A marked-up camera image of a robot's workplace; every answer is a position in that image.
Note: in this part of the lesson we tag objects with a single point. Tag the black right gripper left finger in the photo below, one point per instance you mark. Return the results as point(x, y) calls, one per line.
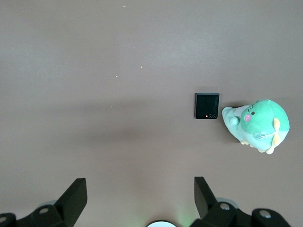
point(68, 208)

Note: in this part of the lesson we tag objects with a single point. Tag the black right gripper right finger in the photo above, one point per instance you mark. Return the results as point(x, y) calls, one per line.
point(213, 212)

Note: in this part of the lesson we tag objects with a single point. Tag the black flip phone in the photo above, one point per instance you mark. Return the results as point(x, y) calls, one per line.
point(207, 105)

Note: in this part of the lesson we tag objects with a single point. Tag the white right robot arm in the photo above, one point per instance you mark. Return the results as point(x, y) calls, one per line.
point(161, 224)

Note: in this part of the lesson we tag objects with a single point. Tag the green dinosaur plush toy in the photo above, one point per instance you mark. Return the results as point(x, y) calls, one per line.
point(260, 118)

